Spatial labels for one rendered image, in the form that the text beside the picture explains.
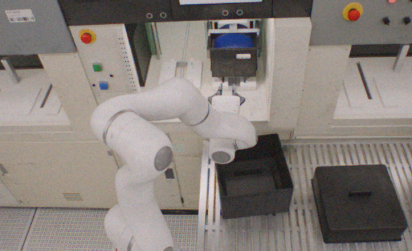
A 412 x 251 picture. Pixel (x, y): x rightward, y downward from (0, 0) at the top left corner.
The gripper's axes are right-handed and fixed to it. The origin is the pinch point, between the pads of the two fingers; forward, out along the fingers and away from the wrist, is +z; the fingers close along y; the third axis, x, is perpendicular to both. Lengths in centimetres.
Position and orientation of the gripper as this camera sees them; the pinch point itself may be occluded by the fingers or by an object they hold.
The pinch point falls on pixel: (227, 89)
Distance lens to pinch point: 145.5
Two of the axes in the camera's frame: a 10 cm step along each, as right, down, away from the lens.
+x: -0.7, -6.7, -7.4
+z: 1.0, -7.4, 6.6
